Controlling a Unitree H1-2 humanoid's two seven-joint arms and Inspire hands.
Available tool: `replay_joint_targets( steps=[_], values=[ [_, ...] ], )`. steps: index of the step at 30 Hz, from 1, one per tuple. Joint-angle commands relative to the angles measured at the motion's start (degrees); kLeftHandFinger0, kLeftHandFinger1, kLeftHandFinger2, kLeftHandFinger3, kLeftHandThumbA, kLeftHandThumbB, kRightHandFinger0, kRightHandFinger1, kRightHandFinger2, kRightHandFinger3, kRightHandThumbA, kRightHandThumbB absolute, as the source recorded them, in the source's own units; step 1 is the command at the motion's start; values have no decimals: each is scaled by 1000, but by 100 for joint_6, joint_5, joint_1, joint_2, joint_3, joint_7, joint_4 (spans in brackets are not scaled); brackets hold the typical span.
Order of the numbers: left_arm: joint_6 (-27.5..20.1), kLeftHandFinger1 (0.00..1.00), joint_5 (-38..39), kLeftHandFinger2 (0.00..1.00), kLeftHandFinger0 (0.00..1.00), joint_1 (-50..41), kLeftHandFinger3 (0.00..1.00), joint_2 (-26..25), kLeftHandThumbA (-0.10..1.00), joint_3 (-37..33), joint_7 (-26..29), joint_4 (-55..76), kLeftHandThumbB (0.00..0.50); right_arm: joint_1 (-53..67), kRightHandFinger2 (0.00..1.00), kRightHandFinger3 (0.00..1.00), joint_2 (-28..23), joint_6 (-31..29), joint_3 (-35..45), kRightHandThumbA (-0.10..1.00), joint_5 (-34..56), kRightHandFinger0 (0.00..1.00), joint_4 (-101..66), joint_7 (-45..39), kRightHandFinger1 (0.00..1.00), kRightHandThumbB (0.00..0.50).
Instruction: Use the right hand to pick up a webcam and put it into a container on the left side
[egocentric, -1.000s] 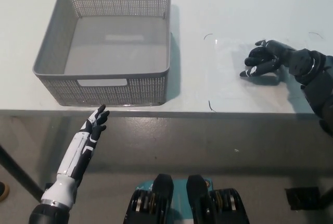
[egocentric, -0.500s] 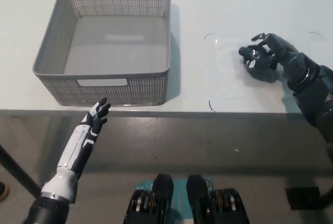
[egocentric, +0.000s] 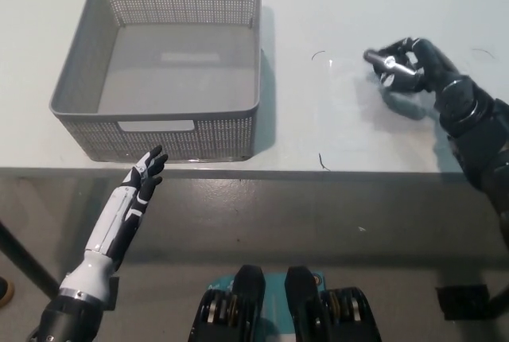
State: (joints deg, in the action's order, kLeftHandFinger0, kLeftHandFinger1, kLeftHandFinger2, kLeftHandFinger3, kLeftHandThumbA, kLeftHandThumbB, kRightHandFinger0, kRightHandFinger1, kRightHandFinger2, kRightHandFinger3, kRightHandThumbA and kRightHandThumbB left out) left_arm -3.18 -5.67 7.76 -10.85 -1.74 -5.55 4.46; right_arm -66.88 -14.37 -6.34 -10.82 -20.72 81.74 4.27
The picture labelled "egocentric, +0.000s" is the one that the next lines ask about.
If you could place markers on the grey perforated plastic basket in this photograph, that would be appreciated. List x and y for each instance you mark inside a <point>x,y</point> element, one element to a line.
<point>222,135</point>

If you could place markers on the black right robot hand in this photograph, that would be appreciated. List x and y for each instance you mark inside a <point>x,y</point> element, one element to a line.
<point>433,63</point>

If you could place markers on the brown shoe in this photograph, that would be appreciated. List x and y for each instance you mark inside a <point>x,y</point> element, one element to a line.
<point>5,292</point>

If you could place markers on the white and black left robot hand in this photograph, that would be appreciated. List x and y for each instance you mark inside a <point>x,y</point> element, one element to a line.
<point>107,230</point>

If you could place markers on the black table leg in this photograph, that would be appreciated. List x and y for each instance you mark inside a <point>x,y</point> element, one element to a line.
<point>28,262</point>

